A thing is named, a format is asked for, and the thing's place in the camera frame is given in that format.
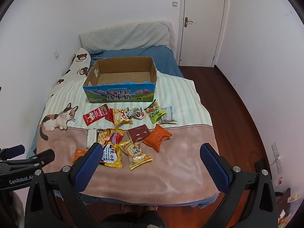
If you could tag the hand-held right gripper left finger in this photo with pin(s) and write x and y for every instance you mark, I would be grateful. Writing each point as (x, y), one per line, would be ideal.
(87, 166)

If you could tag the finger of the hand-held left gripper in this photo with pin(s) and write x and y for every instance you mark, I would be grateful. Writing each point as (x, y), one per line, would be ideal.
(11, 151)
(41, 158)

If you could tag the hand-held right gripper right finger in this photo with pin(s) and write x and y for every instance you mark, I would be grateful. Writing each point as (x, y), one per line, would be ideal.
(213, 166)

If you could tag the maroon snack packet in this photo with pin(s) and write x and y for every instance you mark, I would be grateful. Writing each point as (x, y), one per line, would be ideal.
(139, 133)

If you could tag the white barcode snack packet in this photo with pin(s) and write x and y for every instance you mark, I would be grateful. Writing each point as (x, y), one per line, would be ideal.
(169, 115)

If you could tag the printed cardboard box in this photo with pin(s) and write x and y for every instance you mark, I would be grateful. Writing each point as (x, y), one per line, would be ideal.
(118, 76)

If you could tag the small orange snack packet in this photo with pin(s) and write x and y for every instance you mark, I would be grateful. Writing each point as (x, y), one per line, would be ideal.
(78, 154)

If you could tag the yellow red white snack packet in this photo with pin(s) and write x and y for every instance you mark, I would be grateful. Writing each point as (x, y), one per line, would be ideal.
(112, 158)

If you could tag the silver white snack packet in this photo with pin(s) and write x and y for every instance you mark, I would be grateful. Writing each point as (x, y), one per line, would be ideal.
(91, 137)

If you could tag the red yellow noodle snack packet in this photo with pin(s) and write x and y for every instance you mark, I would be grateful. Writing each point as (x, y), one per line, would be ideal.
(111, 136)

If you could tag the cat print striped blanket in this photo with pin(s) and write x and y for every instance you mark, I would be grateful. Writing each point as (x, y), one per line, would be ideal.
(171, 171)

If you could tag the yellow bun snack packet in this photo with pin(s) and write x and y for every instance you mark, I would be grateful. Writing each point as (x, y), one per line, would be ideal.
(135, 155)

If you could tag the yellow panda snack packet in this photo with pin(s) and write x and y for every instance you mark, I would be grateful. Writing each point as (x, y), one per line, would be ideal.
(122, 116)

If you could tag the orange brick-pattern snack packet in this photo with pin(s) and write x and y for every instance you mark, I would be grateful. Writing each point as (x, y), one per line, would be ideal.
(156, 138)

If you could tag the white pink snack packet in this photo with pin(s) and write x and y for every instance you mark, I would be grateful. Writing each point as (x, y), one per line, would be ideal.
(137, 113)

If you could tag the green snack packet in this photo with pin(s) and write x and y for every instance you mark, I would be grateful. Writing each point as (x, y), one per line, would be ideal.
(156, 116)

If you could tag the clear bag of colourful candy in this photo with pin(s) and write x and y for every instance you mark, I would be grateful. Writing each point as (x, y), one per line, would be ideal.
(152, 106)

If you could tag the bear print pillow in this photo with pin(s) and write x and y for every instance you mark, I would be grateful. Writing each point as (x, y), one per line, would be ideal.
(79, 61)

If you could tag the blue bed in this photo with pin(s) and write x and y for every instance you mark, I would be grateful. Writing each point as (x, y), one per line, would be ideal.
(166, 59)

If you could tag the grey dotted pillow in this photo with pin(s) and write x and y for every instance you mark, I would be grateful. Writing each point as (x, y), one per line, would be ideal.
(128, 36)

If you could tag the white door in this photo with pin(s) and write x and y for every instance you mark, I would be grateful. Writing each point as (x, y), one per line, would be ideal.
(204, 23)

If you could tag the white wall outlet strip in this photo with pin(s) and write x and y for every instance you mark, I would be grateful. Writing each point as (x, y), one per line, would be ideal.
(277, 158)

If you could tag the white wall socket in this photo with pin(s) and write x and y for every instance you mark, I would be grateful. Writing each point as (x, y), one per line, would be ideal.
(56, 54)

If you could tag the wall light switch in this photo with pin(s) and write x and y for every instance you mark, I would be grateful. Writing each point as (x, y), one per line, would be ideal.
(175, 3)

